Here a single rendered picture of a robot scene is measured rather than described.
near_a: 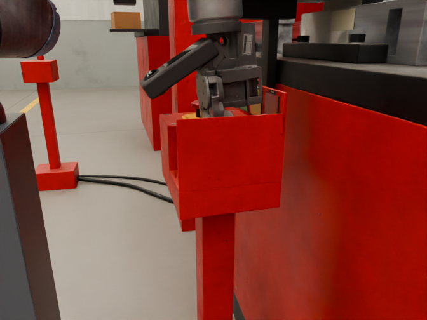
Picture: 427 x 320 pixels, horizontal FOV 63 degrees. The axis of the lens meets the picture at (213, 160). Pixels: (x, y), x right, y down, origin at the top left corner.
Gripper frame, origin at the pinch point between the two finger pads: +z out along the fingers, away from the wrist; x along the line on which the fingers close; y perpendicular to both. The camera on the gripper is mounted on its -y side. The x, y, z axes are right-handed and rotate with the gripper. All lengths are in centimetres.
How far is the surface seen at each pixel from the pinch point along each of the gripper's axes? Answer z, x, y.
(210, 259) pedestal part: 19.5, 2.1, -1.8
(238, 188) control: 3.3, -4.9, 2.3
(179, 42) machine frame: -16, 104, 15
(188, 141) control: -5.2, -4.9, -4.5
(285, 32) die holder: -17, 49, 37
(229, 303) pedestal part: 30.5, 2.1, 1.1
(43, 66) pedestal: -8, 177, -53
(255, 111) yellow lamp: -5.6, 4.7, 9.3
